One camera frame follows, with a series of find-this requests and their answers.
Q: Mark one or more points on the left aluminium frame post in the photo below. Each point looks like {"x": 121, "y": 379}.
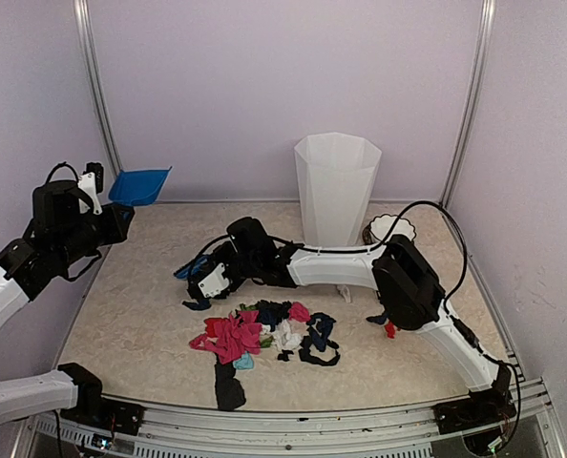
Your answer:
{"x": 81, "y": 9}

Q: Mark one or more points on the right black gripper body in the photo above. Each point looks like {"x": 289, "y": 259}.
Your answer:
{"x": 222, "y": 250}

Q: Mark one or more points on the blue hand brush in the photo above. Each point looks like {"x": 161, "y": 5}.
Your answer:
{"x": 199, "y": 267}

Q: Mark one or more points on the white scalloped bowl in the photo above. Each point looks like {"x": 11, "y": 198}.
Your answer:
{"x": 386, "y": 224}

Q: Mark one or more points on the aluminium frame post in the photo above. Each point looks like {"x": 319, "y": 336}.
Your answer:
{"x": 81, "y": 9}
{"x": 480, "y": 60}

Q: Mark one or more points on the dark blue scrap left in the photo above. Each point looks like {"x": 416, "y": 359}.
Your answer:
{"x": 200, "y": 305}

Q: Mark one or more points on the red paper scraps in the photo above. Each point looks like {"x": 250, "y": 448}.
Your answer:
{"x": 390, "y": 330}

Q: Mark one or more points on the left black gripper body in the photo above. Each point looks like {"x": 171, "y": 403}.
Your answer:
{"x": 112, "y": 233}

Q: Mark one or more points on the navy blue paper scrap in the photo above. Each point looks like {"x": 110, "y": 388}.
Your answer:
{"x": 319, "y": 328}

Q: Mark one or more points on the front aluminium rail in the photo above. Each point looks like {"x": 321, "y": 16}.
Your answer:
{"x": 182, "y": 431}

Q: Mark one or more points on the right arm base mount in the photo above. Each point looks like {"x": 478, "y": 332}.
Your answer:
{"x": 479, "y": 408}

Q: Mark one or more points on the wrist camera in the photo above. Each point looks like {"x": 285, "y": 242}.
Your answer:
{"x": 90, "y": 184}
{"x": 215, "y": 284}

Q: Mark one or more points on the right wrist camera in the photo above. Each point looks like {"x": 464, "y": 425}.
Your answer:
{"x": 215, "y": 284}

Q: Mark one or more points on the translucent white waste bin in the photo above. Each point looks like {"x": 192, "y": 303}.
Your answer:
{"x": 336, "y": 174}

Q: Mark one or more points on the light blue paper scrap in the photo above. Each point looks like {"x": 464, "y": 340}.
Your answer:
{"x": 244, "y": 362}

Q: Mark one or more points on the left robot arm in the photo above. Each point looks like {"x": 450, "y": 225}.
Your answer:
{"x": 68, "y": 224}

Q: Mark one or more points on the white paper scrap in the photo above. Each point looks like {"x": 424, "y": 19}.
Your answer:
{"x": 345, "y": 293}

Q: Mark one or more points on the large black paper scrap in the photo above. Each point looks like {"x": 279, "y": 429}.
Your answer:
{"x": 228, "y": 389}

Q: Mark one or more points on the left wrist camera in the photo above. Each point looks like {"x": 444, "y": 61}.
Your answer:
{"x": 90, "y": 184}

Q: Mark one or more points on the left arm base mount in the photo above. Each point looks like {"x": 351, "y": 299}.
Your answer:
{"x": 107, "y": 410}

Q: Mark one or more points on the right aluminium frame post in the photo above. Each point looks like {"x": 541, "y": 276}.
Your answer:
{"x": 480, "y": 60}

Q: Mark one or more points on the blue plastic dustpan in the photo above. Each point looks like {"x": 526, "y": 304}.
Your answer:
{"x": 139, "y": 187}

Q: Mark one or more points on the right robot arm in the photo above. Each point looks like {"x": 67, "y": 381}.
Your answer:
{"x": 405, "y": 283}

